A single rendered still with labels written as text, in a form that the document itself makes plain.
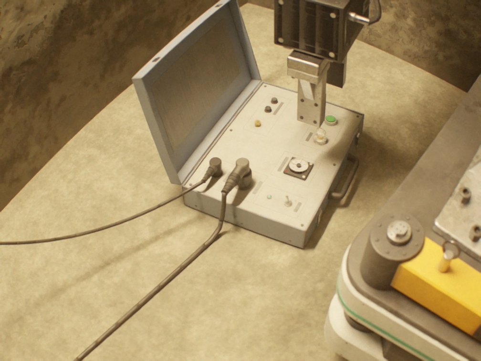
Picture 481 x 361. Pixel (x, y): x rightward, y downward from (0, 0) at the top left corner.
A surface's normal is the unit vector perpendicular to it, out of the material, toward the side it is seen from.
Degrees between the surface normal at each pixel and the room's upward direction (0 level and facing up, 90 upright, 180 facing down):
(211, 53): 75
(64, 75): 90
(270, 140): 0
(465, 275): 0
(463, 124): 0
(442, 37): 90
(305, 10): 90
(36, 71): 90
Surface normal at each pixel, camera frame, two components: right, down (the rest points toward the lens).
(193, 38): 0.87, 0.12
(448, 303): -0.67, 0.54
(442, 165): 0.00, -0.70
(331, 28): -0.43, 0.65
